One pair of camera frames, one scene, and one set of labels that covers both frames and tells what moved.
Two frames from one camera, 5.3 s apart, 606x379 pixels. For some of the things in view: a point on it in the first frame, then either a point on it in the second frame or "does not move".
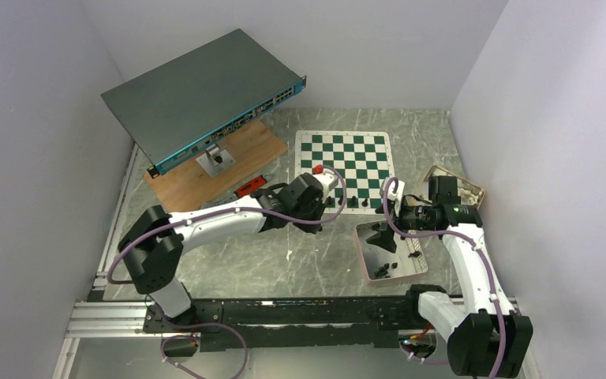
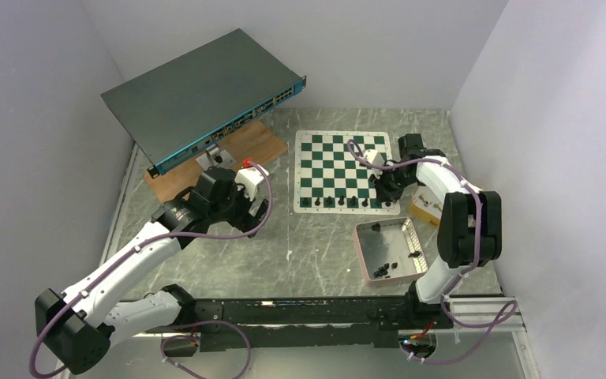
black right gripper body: x=414 y=218 -> x=392 y=182
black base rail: x=286 y=324 does not move
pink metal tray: x=380 y=263 does not move
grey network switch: x=173 y=111 does not move
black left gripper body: x=313 y=212 -> x=235 y=210
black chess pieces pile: x=383 y=271 does not move
